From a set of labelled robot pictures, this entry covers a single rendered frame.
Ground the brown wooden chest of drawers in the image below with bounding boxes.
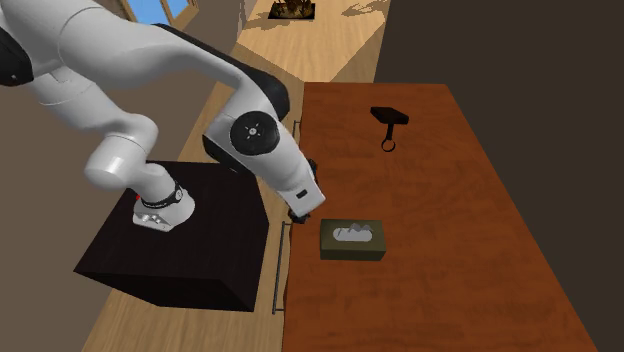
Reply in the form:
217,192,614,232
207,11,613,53
271,81,600,352

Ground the black key fob with ring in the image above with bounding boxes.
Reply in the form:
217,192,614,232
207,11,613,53
369,106,410,153

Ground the dark tray with brown plant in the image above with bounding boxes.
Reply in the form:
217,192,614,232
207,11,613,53
267,0,317,21

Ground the black robot stand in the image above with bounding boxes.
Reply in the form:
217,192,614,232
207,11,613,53
73,160,270,313

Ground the window with wooden frame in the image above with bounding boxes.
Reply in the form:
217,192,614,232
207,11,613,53
119,0,200,27

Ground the olive green tissue box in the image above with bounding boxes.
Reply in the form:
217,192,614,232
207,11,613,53
319,218,387,262

